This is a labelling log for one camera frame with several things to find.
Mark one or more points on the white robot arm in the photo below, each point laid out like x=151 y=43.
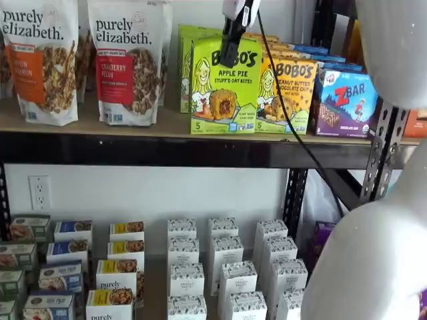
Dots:
x=367 y=266

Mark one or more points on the blue trimmed granola box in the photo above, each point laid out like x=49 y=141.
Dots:
x=48 y=306
x=60 y=276
x=66 y=250
x=73 y=229

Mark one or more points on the translucent plastic bag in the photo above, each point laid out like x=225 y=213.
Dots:
x=317 y=200

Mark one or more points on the blue purple Zbar box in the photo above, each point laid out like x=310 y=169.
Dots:
x=323 y=57
x=340 y=66
x=310 y=48
x=347 y=110

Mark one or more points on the black metal shelf rack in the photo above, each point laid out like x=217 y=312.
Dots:
x=166 y=150

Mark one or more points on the green Bobo's apple pie box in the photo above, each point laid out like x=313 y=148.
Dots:
x=200 y=27
x=227 y=100
x=200 y=33
x=187 y=76

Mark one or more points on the pumpkin cinnamon granola bag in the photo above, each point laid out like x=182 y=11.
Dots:
x=40 y=66

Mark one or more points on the white wall outlet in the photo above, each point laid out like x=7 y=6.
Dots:
x=39 y=192

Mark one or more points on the yellow Bobo's peanut butter box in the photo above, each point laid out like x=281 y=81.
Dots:
x=277 y=55
x=287 y=110
x=273 y=46
x=263 y=36

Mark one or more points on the white patterned box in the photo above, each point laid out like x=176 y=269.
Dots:
x=247 y=306
x=288 y=305
x=272 y=227
x=238 y=277
x=181 y=227
x=183 y=250
x=227 y=249
x=288 y=274
x=187 y=279
x=280 y=249
x=187 y=307
x=223 y=226

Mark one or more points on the yellow orange snack box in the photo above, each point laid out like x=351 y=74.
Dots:
x=356 y=46

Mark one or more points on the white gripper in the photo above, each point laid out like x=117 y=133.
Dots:
x=240 y=10

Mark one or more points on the green trimmed granola box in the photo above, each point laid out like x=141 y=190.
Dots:
x=11 y=284
x=18 y=256
x=6 y=311
x=30 y=227

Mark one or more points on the cranberry pecan granola bag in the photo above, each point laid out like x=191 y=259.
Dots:
x=126 y=66

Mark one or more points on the yellow label granola box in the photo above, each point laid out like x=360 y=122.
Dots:
x=125 y=250
x=116 y=274
x=110 y=304
x=126 y=230

